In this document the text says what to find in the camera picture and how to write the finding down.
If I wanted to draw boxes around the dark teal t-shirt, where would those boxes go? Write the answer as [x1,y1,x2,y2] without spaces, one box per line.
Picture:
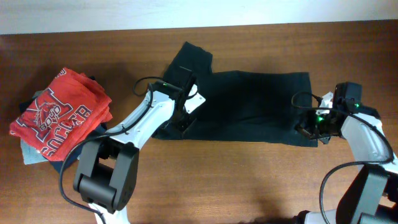
[154,42,318,147]

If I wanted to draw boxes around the red folded printed shirt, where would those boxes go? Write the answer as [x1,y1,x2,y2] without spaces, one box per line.
[9,68,112,161]

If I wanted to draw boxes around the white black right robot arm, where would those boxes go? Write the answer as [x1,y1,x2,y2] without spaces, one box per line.
[300,103,397,223]

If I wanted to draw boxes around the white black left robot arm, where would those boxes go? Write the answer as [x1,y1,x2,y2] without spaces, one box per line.
[73,81,205,223]

